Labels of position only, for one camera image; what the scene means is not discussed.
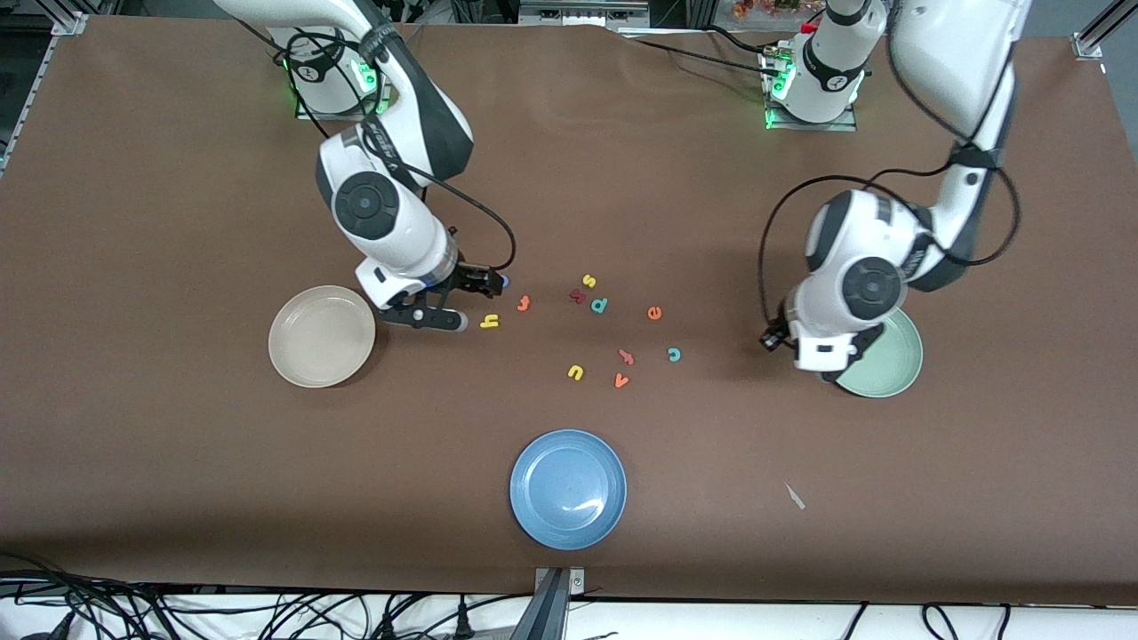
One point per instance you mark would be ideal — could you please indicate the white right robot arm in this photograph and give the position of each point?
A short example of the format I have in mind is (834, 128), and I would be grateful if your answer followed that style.
(391, 222)

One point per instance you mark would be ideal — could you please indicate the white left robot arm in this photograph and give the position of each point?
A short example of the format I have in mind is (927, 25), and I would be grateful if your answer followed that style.
(853, 240)

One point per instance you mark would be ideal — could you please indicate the green plate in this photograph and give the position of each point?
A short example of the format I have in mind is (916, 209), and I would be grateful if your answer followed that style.
(893, 364)

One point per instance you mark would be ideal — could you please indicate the brown table cover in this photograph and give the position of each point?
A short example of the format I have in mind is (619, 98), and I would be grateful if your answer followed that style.
(569, 178)

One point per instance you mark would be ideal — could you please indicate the beige plate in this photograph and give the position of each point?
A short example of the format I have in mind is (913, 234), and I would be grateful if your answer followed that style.
(322, 336)

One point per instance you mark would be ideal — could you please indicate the white paper scrap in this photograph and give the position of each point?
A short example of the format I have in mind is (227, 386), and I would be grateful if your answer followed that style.
(796, 498)

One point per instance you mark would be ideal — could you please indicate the blue plate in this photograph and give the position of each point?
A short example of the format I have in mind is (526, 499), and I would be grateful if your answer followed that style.
(568, 489)

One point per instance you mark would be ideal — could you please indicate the grey metal box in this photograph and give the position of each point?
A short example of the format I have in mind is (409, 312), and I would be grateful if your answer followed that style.
(578, 13)

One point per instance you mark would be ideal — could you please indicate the black power plug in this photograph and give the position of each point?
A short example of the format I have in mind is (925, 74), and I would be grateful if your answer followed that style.
(462, 622)

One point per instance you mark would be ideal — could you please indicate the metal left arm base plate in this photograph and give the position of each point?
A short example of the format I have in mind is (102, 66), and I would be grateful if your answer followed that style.
(836, 126)

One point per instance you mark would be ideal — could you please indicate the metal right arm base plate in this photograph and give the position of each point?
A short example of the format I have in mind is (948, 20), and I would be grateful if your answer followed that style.
(385, 98)

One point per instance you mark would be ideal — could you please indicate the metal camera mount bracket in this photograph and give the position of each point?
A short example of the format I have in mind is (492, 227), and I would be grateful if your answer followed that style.
(556, 604)

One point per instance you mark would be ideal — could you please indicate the aluminium frame profile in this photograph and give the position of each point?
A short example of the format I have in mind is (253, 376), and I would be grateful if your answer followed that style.
(1089, 44)
(53, 44)

